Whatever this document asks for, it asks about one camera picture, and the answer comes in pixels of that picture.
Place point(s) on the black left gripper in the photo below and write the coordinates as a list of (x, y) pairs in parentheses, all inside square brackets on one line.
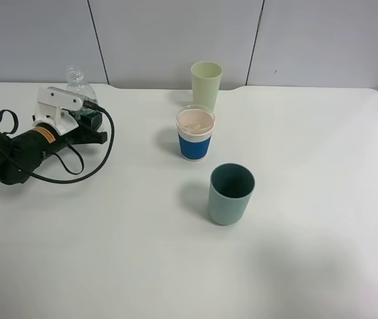
[(34, 146)]

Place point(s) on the clear bottle with green label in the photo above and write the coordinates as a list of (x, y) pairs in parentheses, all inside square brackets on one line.
[(77, 84)]

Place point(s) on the glass cup with blue sleeve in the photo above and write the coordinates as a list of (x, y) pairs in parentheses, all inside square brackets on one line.
[(195, 125)]

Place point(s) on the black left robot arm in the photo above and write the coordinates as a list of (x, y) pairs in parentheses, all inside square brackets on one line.
[(12, 173)]

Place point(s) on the pale green plastic cup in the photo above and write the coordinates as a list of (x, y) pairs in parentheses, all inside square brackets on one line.
[(206, 79)]

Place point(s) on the teal plastic cup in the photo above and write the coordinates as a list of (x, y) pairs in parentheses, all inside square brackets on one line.
[(231, 186)]

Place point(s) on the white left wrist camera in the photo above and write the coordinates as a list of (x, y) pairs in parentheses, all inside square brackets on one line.
[(53, 107)]

